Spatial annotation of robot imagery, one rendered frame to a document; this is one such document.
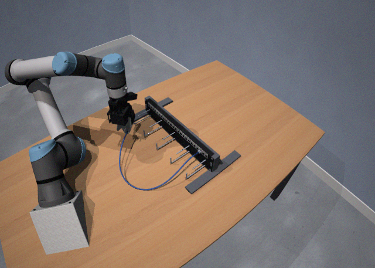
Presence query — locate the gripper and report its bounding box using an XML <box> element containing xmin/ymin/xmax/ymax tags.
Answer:
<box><xmin>107</xmin><ymin>93</ymin><xmax>135</xmax><ymax>133</ymax></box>

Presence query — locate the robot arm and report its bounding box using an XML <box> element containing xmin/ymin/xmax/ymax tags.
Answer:
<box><xmin>5</xmin><ymin>52</ymin><xmax>137</xmax><ymax>208</ymax></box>

